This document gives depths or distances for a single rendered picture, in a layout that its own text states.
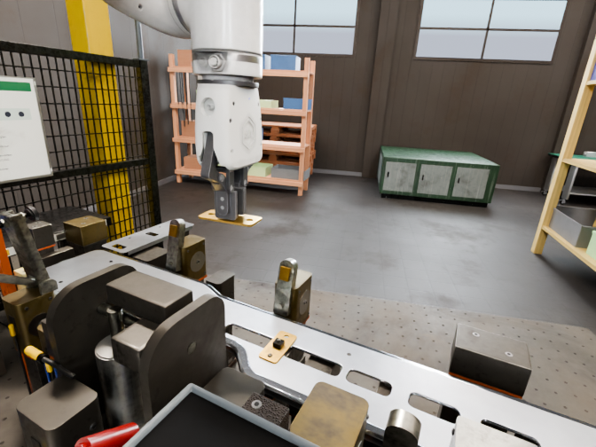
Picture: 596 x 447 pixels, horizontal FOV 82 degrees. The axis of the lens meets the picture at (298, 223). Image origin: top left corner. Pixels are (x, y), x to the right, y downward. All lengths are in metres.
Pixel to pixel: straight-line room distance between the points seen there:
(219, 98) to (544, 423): 0.64
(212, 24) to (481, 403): 0.65
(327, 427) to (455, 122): 7.13
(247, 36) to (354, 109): 6.81
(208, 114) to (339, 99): 6.83
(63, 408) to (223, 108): 0.39
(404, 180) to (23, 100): 5.05
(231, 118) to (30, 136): 1.05
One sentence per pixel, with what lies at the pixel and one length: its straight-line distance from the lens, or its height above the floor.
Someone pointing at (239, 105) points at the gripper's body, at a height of 1.42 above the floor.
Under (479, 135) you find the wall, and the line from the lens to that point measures 7.56.
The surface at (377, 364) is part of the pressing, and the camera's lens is 0.67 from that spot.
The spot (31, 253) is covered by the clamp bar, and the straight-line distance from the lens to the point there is 0.82.
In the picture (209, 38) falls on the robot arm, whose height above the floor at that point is 1.49.
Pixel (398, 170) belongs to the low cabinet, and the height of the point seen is 0.47.
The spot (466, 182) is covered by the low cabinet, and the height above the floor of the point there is 0.38.
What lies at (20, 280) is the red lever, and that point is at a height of 1.09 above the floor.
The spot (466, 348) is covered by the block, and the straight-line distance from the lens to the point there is 0.72.
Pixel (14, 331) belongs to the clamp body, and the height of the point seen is 0.99.
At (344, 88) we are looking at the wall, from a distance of 7.24.
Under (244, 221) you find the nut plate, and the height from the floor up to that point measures 1.27.
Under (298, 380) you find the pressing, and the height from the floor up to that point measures 1.00.
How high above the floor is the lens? 1.43
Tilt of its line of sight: 20 degrees down
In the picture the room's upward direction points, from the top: 3 degrees clockwise
